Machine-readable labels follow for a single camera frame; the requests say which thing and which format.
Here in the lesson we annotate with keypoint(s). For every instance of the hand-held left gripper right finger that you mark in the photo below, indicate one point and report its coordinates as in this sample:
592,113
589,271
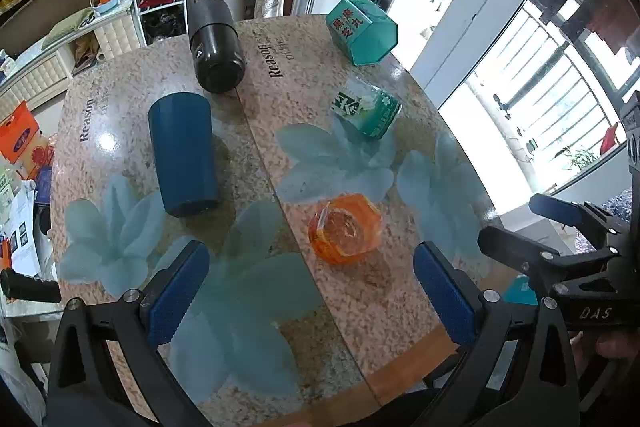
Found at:
445,299

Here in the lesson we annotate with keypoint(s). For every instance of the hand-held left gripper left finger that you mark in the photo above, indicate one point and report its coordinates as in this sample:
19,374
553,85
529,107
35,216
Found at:
177,292

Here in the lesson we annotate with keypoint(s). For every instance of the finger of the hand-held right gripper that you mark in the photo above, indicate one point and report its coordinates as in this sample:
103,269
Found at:
510,247
555,207

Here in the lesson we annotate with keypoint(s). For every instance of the dark blue cup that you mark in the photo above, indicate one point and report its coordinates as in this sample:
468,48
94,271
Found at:
184,154

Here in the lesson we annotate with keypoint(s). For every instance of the person's right hand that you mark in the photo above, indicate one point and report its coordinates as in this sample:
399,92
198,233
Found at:
614,349

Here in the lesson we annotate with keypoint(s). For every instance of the teal object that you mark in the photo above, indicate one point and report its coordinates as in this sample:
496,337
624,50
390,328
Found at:
521,292

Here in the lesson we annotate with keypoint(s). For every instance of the potted plant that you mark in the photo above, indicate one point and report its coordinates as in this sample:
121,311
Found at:
580,159

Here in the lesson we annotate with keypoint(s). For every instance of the balcony railing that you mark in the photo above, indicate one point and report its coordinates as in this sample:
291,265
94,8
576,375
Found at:
555,97

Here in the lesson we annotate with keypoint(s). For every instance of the orange hexagonal glass bowl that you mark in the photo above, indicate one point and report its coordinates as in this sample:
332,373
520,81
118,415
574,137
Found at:
344,231

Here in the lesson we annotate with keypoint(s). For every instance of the green tissue packet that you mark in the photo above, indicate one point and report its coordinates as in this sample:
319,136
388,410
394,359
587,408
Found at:
367,107

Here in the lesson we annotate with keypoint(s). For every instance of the orange box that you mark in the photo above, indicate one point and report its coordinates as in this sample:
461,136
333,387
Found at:
17,134

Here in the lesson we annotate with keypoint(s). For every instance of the black cylindrical jar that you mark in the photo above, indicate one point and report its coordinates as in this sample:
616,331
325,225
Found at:
215,47

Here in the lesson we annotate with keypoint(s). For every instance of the green hexagonal box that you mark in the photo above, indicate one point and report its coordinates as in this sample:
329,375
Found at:
362,32

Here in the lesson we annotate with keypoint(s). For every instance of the white panelled cabinet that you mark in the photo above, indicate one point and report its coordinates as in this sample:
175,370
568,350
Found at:
55,62

